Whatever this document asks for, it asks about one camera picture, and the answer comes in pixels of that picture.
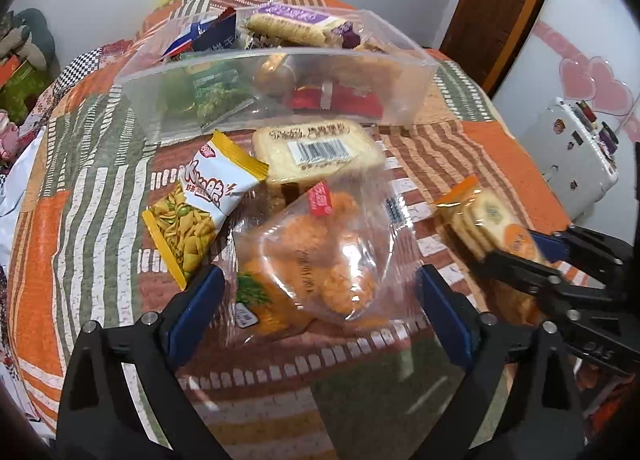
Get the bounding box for red snack pack in bin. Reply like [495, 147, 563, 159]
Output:
[288, 82, 384, 120]

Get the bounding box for clear plastic storage bin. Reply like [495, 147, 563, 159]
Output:
[115, 7, 438, 145]

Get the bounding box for pink plush toy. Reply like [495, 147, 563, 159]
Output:
[0, 109, 20, 162]

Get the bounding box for white plastic bag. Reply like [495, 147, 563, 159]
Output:
[0, 128, 44, 269]

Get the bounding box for yellow Kako snack bag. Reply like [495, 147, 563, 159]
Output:
[142, 131, 269, 289]

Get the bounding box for green patterned box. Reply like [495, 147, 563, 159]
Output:
[1, 60, 52, 126]

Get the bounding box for green snack pack in bin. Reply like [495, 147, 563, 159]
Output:
[189, 61, 256, 128]

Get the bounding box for round cracker pack orange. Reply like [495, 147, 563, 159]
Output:
[436, 176, 548, 326]

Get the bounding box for square bread pack with barcode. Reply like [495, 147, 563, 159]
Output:
[253, 119, 385, 212]

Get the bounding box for grey stuffed toy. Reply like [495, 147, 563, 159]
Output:
[0, 26, 48, 71]

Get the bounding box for clear bag orange snacks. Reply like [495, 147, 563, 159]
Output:
[230, 172, 421, 345]

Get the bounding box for brown wooden door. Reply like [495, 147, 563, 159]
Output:
[440, 0, 544, 95]

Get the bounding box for purple coconut roll pack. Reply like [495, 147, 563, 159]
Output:
[246, 3, 361, 50]

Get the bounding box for white appliance with stickers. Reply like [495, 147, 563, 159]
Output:
[521, 97, 618, 220]

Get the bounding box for blue red white snack bag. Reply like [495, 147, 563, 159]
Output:
[162, 7, 238, 58]

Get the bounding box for checkered patchwork blanket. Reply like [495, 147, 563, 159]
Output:
[11, 40, 131, 108]

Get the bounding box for patchwork orange quilt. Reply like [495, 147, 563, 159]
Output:
[3, 0, 568, 459]

